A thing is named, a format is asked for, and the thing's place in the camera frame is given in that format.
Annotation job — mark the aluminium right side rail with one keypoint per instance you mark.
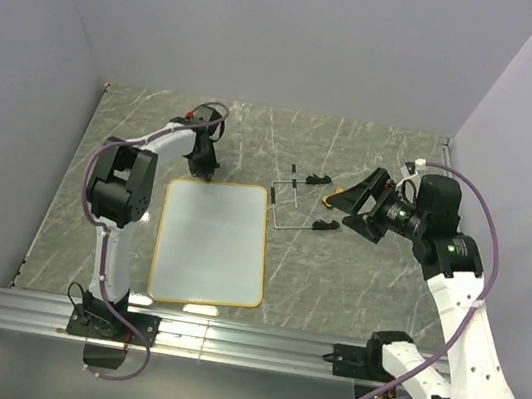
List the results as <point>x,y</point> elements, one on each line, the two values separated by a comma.
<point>459,282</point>

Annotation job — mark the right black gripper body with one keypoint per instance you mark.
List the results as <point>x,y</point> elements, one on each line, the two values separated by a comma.
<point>394,213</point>

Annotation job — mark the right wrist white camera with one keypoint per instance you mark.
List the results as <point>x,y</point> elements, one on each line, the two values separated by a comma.
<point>409,185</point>

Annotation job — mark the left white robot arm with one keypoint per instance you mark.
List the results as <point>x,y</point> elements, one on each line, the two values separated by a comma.
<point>119,181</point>

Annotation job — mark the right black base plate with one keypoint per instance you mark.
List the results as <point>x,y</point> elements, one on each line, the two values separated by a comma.
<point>352,361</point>

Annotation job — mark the yellow whiteboard eraser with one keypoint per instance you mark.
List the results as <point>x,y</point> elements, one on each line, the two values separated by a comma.
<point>327,202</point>

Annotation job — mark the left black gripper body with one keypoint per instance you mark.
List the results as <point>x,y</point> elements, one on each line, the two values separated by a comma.
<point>204,164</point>

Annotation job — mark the aluminium rail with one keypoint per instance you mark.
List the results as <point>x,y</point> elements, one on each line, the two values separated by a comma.
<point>459,282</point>
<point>186,335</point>

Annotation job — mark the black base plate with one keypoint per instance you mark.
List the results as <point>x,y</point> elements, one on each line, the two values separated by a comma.
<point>139,329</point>
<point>352,361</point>

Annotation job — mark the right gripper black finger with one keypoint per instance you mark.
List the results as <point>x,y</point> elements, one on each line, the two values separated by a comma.
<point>366,227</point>
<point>351,200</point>

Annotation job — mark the yellow framed whiteboard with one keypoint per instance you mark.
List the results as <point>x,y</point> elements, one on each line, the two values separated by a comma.
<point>210,246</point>

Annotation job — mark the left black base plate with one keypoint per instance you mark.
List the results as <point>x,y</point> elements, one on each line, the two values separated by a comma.
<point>139,329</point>

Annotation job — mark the wire whiteboard stand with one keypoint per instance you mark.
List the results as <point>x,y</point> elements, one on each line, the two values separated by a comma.
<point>314,180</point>

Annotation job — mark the aluminium front rail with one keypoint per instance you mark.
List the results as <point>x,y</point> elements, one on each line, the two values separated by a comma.
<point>186,335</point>

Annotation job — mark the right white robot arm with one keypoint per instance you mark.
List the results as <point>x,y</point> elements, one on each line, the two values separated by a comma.
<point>468,366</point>

